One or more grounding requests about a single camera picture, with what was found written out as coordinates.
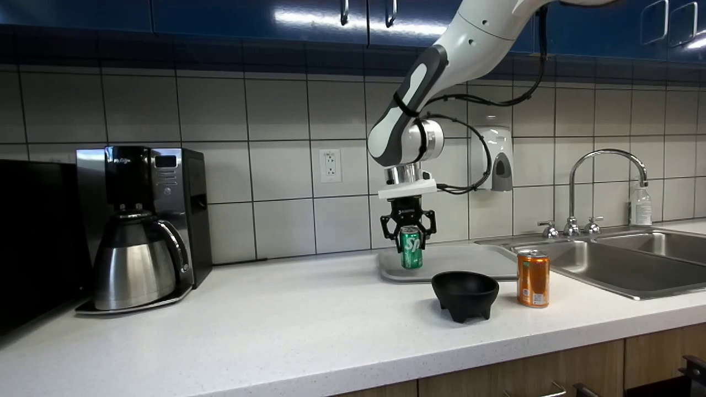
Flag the stainless steel sink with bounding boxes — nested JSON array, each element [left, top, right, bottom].
[[487, 225, 706, 302]]

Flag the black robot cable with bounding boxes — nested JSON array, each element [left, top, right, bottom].
[[411, 1, 549, 196]]

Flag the dark object below counter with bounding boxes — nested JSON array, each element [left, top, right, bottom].
[[679, 353, 706, 397]]

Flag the orange soda can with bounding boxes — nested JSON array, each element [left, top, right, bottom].
[[514, 246, 551, 309]]

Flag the white wall outlet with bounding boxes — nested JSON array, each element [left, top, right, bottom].
[[318, 148, 344, 185]]

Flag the chrome faucet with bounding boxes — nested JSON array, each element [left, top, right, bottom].
[[539, 146, 651, 241]]

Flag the stainless steel carafe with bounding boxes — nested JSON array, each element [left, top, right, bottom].
[[91, 212, 195, 312]]

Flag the blue glossy wall cabinets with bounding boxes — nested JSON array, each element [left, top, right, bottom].
[[0, 0, 706, 61]]

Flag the green soda can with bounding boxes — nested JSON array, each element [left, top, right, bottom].
[[398, 225, 426, 270]]

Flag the black stone bowl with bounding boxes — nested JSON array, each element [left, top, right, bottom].
[[430, 268, 501, 324]]

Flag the white soap dispenser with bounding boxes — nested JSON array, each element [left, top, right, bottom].
[[469, 126, 517, 193]]

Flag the black microwave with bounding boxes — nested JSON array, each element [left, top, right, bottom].
[[0, 158, 92, 336]]

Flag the black steel coffee maker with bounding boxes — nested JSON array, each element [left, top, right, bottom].
[[73, 144, 214, 317]]

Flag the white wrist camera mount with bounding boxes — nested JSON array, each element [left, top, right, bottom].
[[378, 175, 439, 203]]

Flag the wooden base cabinets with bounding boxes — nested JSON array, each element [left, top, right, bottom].
[[334, 321, 706, 397]]

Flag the clear soap bottle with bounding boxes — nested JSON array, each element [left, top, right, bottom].
[[629, 182, 655, 228]]

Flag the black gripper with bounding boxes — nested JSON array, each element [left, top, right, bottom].
[[378, 193, 439, 255]]

